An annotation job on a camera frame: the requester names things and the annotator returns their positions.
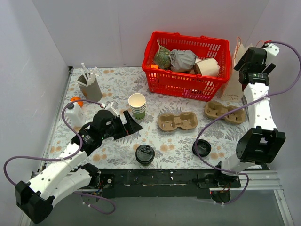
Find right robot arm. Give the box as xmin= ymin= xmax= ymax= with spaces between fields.
xmin=213 ymin=44 xmax=285 ymax=187

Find cardboard cup carrier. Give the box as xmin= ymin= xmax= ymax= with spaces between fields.
xmin=204 ymin=101 xmax=246 ymax=125
xmin=158 ymin=112 xmax=198 ymax=131

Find white milk bottle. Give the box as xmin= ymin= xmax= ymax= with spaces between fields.
xmin=65 ymin=102 xmax=86 ymax=127

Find beige paper bag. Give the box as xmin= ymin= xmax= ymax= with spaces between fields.
xmin=220 ymin=36 xmax=253 ymax=102

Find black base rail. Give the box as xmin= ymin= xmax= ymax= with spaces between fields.
xmin=72 ymin=168 xmax=243 ymax=200

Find orange fruit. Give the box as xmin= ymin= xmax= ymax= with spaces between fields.
xmin=70 ymin=97 xmax=83 ymax=108

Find stack of green paper cups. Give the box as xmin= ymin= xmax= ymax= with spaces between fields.
xmin=128 ymin=93 xmax=146 ymax=120

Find black plastic cup lid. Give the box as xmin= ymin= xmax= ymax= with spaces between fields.
xmin=135 ymin=145 xmax=155 ymax=162

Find red plastic shopping basket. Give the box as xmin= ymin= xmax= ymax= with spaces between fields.
xmin=142 ymin=31 xmax=231 ymax=101

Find green paper coffee cup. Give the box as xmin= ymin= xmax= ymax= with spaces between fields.
xmin=139 ymin=162 xmax=151 ymax=166

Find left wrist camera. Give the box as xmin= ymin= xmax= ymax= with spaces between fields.
xmin=105 ymin=101 xmax=118 ymax=117

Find beige paper roll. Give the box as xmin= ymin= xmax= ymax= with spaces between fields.
xmin=193 ymin=58 xmax=220 ymax=77

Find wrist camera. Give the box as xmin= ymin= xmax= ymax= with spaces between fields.
xmin=262 ymin=43 xmax=280 ymax=65
xmin=105 ymin=101 xmax=118 ymax=117

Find spare black cup lid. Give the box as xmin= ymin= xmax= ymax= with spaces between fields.
xmin=192 ymin=139 xmax=212 ymax=157

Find grey crumpled paper bag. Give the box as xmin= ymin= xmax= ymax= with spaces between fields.
xmin=169 ymin=49 xmax=197 ymax=73

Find white wrapped straws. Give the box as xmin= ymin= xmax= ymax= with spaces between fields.
xmin=76 ymin=62 xmax=99 ymax=87

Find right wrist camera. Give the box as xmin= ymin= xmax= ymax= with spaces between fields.
xmin=262 ymin=43 xmax=280 ymax=65

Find green netted melon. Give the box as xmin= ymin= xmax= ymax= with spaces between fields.
xmin=153 ymin=48 xmax=171 ymax=69

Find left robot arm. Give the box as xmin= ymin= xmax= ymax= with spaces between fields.
xmin=15 ymin=110 xmax=142 ymax=224

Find grey straw holder cup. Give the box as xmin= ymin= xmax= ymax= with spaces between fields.
xmin=76 ymin=75 xmax=103 ymax=102

